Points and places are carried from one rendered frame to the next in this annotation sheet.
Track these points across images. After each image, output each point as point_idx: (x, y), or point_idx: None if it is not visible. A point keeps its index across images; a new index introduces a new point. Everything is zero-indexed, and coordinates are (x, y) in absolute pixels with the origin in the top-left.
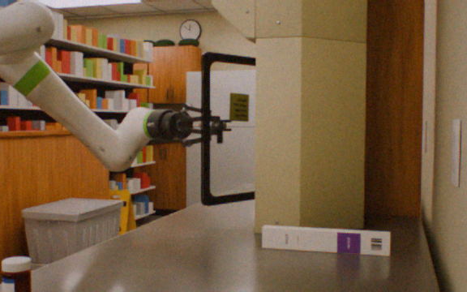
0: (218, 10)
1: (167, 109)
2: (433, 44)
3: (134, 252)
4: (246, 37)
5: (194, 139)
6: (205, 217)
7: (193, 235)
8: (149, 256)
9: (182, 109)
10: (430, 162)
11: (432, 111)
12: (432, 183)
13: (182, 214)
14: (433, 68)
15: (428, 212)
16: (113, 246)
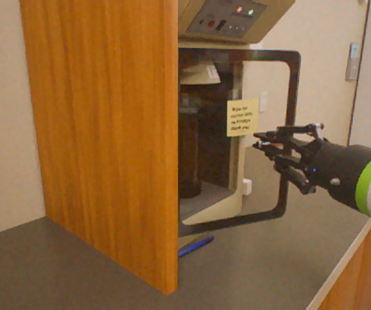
0: (288, 9)
1: (356, 144)
2: None
3: (335, 201)
4: (257, 42)
5: (295, 171)
6: (272, 260)
7: (293, 217)
8: (324, 196)
9: (321, 134)
10: None
11: None
12: (39, 181)
13: (303, 282)
14: None
15: None
16: (356, 211)
